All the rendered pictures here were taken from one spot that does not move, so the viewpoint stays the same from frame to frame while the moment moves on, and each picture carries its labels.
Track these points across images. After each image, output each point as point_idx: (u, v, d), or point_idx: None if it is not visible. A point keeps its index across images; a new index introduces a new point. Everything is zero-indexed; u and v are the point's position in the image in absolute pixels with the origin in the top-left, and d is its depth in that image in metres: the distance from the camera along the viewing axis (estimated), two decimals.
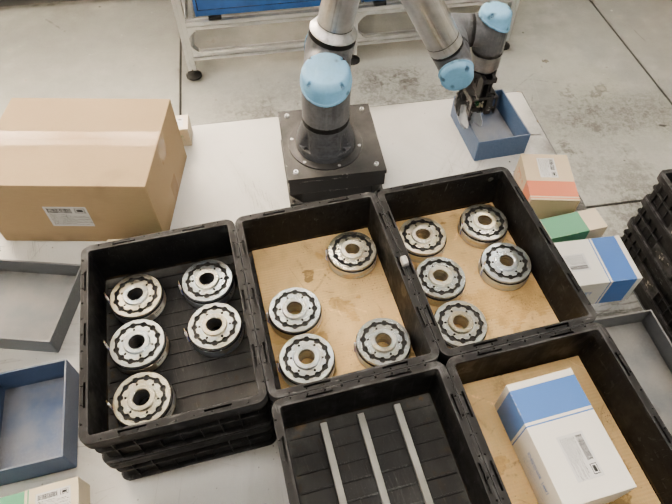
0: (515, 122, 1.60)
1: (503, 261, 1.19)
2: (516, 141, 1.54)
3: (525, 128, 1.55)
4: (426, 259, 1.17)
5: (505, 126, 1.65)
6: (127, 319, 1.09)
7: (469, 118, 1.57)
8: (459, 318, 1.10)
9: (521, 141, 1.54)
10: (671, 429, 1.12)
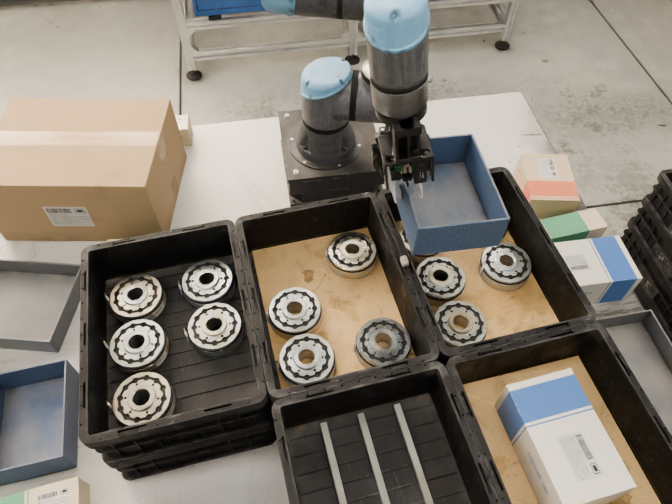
0: (488, 191, 0.96)
1: (503, 261, 1.19)
2: (485, 228, 0.89)
3: (502, 206, 0.90)
4: (426, 259, 1.17)
5: (473, 195, 1.00)
6: (127, 319, 1.09)
7: (407, 182, 0.92)
8: (459, 318, 1.10)
9: (494, 228, 0.90)
10: (671, 429, 1.12)
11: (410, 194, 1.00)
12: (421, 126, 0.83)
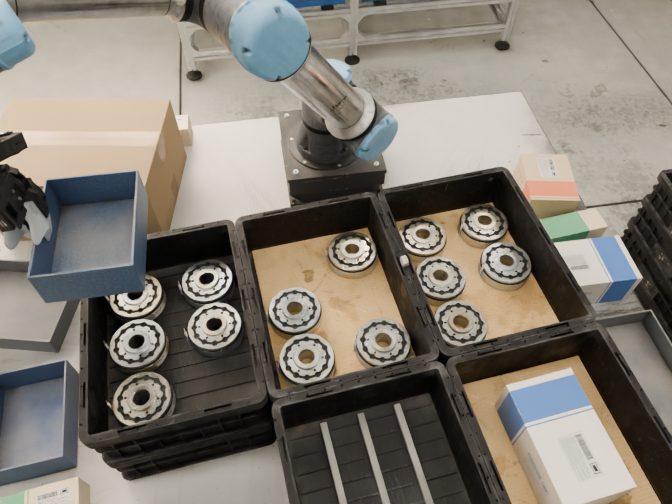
0: (140, 232, 0.90)
1: (503, 261, 1.19)
2: (110, 275, 0.84)
3: (131, 251, 0.85)
4: (426, 259, 1.17)
5: None
6: (127, 319, 1.09)
7: None
8: (459, 318, 1.10)
9: (121, 274, 0.84)
10: (671, 429, 1.12)
11: (72, 234, 0.94)
12: (11, 170, 0.78)
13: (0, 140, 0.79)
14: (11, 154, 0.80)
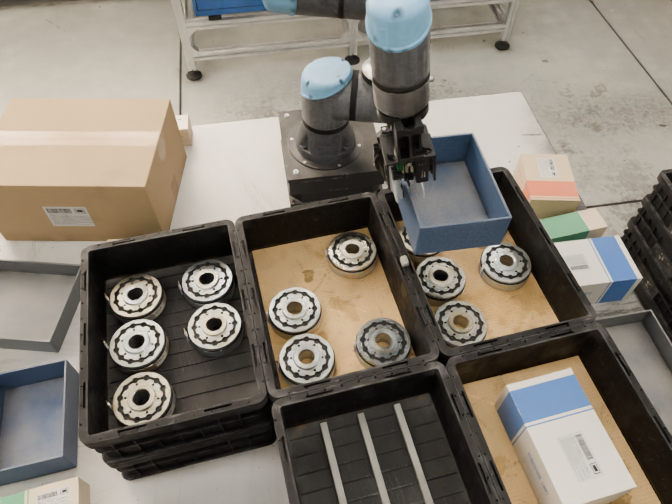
0: (490, 190, 0.96)
1: (503, 261, 1.19)
2: (487, 227, 0.89)
3: (503, 205, 0.90)
4: (426, 259, 1.17)
5: (474, 194, 1.00)
6: (127, 319, 1.09)
7: (409, 182, 0.92)
8: (459, 318, 1.10)
9: (496, 227, 0.90)
10: (671, 429, 1.12)
11: None
12: (423, 125, 0.83)
13: None
14: None
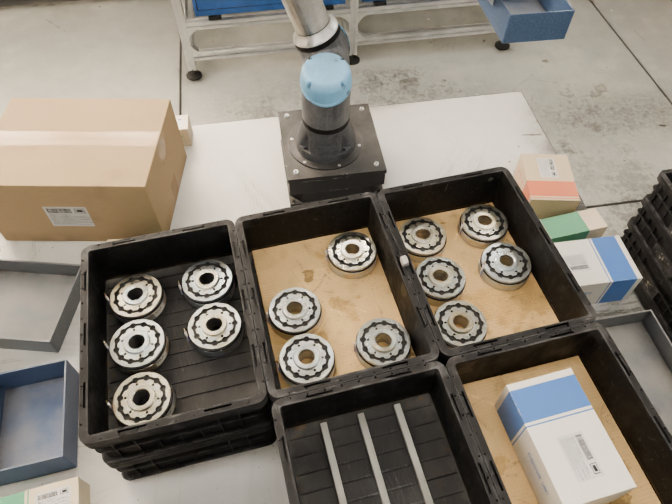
0: (555, 2, 1.31)
1: (503, 261, 1.19)
2: (556, 18, 1.25)
3: (568, 4, 1.25)
4: (426, 259, 1.17)
5: (542, 11, 1.35)
6: (127, 319, 1.09)
7: None
8: (459, 318, 1.10)
9: (563, 19, 1.25)
10: (671, 429, 1.12)
11: None
12: None
13: None
14: None
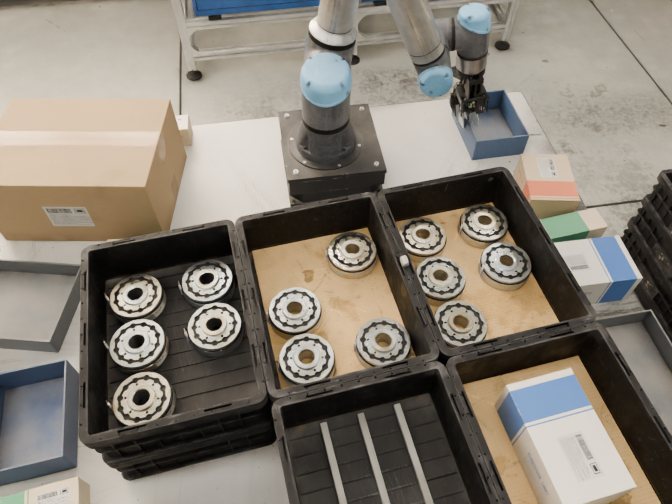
0: (516, 122, 1.60)
1: (503, 261, 1.19)
2: (515, 141, 1.54)
3: (524, 129, 1.54)
4: (426, 259, 1.17)
5: (506, 127, 1.64)
6: (127, 319, 1.09)
7: (468, 117, 1.57)
8: (459, 318, 1.10)
9: (520, 141, 1.54)
10: (671, 429, 1.12)
11: None
12: None
13: None
14: None
